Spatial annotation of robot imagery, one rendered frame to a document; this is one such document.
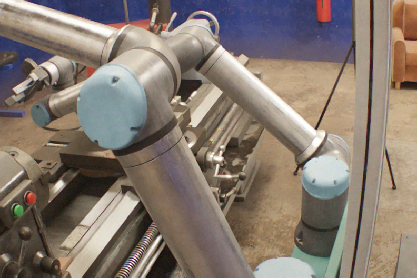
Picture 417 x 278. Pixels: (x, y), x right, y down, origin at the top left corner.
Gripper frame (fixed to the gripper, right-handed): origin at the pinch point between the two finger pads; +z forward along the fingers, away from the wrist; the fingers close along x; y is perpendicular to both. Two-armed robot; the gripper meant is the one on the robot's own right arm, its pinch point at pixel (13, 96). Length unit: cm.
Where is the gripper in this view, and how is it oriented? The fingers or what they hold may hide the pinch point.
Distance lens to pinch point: 163.9
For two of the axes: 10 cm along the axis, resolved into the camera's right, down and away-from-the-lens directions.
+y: 6.9, 7.1, 1.3
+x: -6.5, 5.2, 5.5
